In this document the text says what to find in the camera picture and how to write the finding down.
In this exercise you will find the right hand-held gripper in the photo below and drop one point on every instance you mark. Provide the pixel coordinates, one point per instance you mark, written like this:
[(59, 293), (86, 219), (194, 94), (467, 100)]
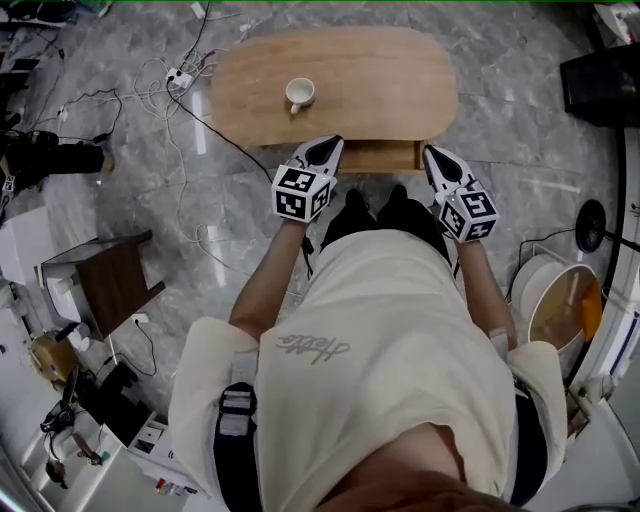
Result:
[(470, 212)]

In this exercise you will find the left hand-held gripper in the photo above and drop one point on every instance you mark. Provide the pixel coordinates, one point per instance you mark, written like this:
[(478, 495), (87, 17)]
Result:
[(300, 195)]

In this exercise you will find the wooden drawer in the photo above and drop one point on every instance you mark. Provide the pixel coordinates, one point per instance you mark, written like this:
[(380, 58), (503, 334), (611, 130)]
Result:
[(380, 157)]

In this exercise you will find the person's left forearm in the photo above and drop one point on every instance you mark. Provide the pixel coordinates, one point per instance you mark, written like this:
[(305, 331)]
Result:
[(270, 280)]

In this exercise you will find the person's right forearm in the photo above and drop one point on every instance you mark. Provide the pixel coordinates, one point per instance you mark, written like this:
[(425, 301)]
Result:
[(482, 290)]

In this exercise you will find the oval wooden table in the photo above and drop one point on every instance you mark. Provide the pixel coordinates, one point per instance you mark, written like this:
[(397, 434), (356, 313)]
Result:
[(375, 90)]

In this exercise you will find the person's black shoe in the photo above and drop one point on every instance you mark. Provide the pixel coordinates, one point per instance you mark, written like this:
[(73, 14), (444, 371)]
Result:
[(398, 194), (356, 202)]

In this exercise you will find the person's black trousers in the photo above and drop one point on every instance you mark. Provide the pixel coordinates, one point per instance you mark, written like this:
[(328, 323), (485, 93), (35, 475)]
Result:
[(420, 222)]

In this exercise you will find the white cup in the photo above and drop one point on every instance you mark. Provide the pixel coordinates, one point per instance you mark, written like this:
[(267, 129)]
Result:
[(300, 91)]

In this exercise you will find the white round bin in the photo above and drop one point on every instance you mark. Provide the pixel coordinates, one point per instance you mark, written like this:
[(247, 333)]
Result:
[(537, 285)]

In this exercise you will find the black standing fan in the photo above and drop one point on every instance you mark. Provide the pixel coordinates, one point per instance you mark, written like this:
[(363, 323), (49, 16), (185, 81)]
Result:
[(591, 225)]

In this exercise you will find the white power strip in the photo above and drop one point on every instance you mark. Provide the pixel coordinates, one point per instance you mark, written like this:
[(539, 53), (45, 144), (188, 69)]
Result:
[(179, 77)]

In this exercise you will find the person's cream t-shirt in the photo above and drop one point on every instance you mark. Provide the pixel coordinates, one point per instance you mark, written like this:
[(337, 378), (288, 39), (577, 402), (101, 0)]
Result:
[(375, 325)]

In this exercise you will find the black monitor screen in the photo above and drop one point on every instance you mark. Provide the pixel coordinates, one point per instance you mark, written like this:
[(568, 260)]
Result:
[(600, 90)]

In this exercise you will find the white adapter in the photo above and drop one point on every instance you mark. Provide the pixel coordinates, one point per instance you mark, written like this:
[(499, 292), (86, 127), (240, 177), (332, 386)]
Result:
[(201, 11)]

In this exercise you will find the orange cushion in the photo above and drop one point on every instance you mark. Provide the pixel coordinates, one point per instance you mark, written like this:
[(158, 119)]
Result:
[(594, 310)]

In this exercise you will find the small white table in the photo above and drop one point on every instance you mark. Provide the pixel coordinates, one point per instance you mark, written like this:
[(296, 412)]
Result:
[(617, 22)]

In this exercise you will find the dark wooden side table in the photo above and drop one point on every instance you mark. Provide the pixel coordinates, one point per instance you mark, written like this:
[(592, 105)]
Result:
[(120, 285)]

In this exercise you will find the white box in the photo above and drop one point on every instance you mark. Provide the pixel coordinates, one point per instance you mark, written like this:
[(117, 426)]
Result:
[(62, 300)]

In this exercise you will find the person's face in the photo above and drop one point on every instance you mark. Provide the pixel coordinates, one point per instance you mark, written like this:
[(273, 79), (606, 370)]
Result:
[(415, 475)]

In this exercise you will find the brown cardboard packaging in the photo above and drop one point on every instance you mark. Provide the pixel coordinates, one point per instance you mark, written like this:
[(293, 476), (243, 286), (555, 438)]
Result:
[(52, 357)]

